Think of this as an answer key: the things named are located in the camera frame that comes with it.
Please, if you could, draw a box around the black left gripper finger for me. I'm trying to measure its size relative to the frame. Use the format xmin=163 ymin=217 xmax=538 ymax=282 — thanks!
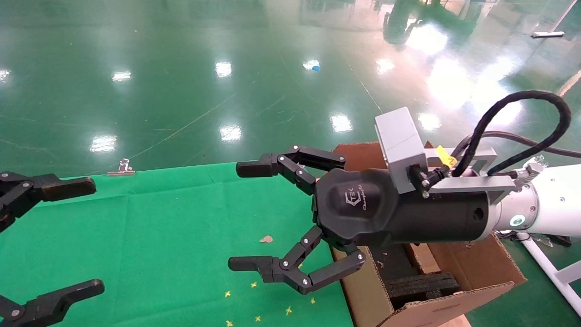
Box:
xmin=0 ymin=172 xmax=97 ymax=233
xmin=0 ymin=279 xmax=105 ymax=327

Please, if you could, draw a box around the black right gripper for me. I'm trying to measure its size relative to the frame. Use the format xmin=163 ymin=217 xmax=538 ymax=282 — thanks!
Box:
xmin=228 ymin=145 xmax=493 ymax=296

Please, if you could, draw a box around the small brown cardboard box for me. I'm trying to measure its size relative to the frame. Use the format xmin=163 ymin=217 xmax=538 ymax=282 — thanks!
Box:
xmin=404 ymin=243 xmax=441 ymax=274

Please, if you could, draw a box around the large open brown carton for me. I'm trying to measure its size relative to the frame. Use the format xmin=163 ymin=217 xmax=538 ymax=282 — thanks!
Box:
xmin=331 ymin=142 xmax=527 ymax=327

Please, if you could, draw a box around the silver binder clip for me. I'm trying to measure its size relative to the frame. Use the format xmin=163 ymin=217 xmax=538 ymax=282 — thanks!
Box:
xmin=107 ymin=159 xmax=136 ymax=177

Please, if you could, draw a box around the green table cloth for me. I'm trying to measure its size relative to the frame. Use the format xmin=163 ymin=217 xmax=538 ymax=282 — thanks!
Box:
xmin=0 ymin=161 xmax=355 ymax=327

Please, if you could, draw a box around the black ridged foam block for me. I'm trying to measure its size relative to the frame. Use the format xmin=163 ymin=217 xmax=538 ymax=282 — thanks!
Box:
xmin=385 ymin=272 xmax=461 ymax=309

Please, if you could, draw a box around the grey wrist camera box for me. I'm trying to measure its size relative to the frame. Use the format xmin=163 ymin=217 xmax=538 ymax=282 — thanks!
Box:
xmin=375 ymin=107 xmax=429 ymax=195

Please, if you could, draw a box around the yellow cable tag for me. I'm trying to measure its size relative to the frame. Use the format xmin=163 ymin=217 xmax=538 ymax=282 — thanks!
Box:
xmin=436 ymin=145 xmax=458 ymax=168

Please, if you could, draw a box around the grey camera mounting bracket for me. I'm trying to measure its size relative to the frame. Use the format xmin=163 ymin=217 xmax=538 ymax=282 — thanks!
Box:
xmin=424 ymin=146 xmax=520 ymax=206

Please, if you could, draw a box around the thin black cable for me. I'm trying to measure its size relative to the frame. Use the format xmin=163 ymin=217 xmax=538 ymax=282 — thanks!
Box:
xmin=454 ymin=131 xmax=581 ymax=159

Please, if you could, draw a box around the white table leg frame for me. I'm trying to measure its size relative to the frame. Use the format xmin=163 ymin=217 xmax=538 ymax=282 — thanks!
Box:
xmin=517 ymin=233 xmax=581 ymax=316

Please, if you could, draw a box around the thick black sleeved cable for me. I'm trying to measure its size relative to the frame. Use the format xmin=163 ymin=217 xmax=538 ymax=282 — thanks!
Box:
xmin=452 ymin=91 xmax=573 ymax=178

